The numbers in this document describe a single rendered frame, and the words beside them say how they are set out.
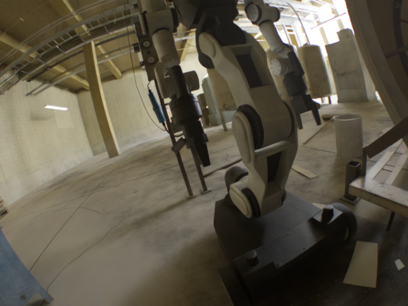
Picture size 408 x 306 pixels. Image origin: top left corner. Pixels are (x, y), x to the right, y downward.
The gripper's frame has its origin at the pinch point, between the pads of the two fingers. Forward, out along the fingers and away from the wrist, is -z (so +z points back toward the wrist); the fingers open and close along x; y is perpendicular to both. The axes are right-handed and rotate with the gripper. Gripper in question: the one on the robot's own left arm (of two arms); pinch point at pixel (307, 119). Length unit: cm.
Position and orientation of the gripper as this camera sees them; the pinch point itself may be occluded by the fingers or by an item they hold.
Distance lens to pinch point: 72.8
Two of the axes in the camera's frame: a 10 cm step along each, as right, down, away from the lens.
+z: -3.1, -9.5, -0.3
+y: 9.4, -3.1, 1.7
